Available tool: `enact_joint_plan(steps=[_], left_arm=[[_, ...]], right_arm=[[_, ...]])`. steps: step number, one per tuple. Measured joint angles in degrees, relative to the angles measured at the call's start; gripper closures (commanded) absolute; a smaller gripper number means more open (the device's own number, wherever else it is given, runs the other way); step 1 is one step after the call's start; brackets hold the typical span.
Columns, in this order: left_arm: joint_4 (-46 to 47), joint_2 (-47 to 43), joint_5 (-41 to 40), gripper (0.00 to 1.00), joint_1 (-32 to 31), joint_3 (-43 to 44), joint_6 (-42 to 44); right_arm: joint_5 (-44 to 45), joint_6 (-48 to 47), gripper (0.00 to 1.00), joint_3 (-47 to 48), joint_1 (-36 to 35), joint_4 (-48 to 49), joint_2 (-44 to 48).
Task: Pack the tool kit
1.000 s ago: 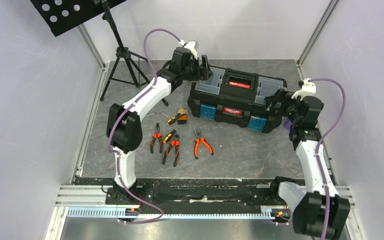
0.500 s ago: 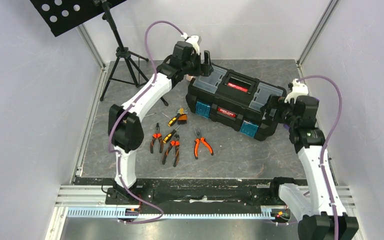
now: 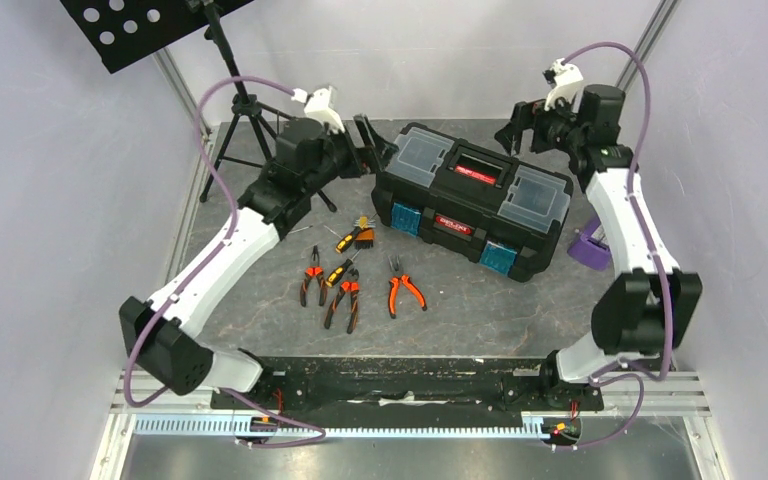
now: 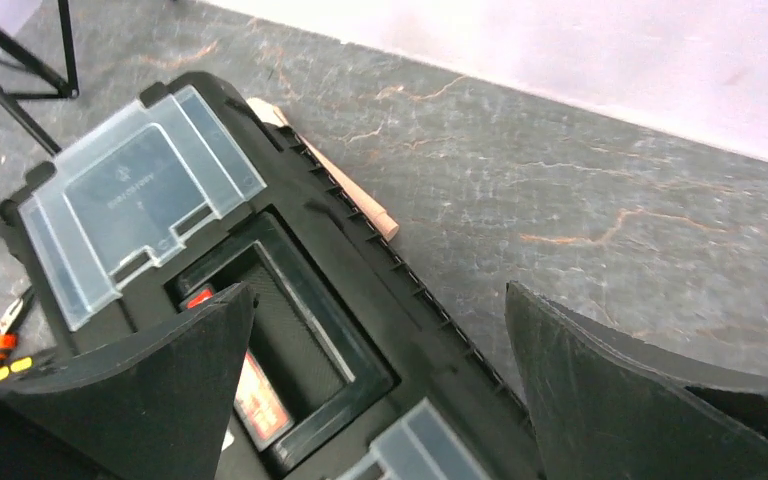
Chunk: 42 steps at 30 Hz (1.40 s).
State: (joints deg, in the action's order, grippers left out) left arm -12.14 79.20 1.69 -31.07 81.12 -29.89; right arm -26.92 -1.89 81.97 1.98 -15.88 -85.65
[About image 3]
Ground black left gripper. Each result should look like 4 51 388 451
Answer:
305 116 400 196

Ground black plastic toolbox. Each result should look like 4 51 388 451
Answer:
371 122 573 283

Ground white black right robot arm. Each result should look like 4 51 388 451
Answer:
371 84 702 408

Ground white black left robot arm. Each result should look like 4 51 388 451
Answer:
119 115 398 408

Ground yellow black short screwdriver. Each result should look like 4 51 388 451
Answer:
334 226 364 254

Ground orange cutting pliers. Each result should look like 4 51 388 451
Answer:
387 255 428 319

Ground purple plastic scraper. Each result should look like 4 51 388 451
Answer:
567 215 612 271

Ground yellow black screwdriver lower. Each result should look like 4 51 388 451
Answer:
325 251 360 288

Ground orange black needle-nose pliers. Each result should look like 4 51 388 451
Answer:
299 245 328 307

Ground orange black combination pliers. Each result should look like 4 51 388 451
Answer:
322 267 363 335

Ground black tripod music stand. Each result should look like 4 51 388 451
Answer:
59 0 339 214

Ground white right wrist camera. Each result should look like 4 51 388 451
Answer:
543 58 584 111

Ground wire brush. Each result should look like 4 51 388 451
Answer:
354 215 376 250

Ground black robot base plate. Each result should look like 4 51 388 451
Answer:
247 356 604 429

